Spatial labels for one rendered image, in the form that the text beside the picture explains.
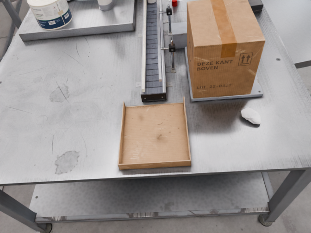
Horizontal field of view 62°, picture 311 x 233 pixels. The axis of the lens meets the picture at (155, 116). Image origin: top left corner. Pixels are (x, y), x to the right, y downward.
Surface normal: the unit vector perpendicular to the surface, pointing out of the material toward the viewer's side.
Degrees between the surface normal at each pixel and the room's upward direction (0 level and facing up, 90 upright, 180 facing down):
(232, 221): 0
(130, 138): 0
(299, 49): 0
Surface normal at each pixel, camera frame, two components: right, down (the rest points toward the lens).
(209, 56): 0.01, 0.79
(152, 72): -0.10, -0.61
